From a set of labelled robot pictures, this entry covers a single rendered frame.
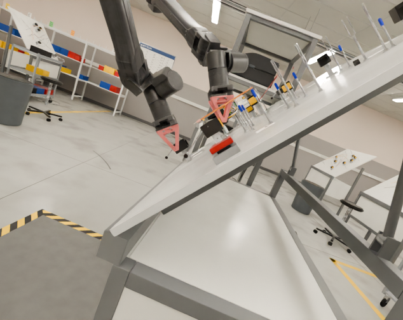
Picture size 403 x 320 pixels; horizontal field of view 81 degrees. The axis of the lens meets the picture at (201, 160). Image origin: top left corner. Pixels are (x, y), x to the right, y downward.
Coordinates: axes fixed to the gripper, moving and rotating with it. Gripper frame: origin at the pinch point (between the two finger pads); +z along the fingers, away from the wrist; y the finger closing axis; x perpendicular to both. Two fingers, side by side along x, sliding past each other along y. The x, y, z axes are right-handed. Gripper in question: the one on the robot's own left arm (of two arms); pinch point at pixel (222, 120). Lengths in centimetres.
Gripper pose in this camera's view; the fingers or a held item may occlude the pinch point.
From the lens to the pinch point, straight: 72.2
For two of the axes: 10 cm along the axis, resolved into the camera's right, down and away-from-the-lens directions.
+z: 1.2, 9.9, 0.8
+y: -0.7, -0.8, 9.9
